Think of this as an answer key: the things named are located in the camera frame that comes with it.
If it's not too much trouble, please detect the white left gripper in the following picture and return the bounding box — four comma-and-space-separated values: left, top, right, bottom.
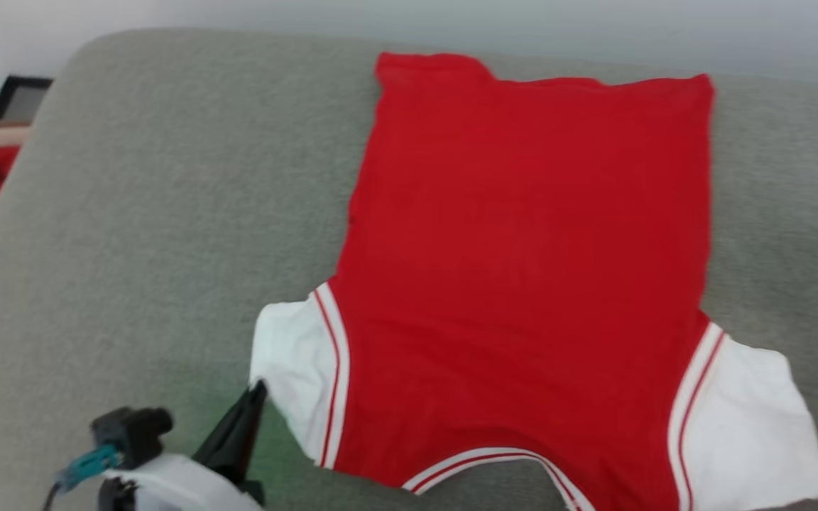
97, 380, 268, 511

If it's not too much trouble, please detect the black framed panel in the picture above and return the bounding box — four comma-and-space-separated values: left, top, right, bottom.
0, 75, 54, 123

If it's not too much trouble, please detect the teal cable connector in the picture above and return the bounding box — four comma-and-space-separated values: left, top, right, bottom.
56, 444, 124, 493

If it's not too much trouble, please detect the red and white jersey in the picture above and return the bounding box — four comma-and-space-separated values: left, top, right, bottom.
249, 52, 818, 511

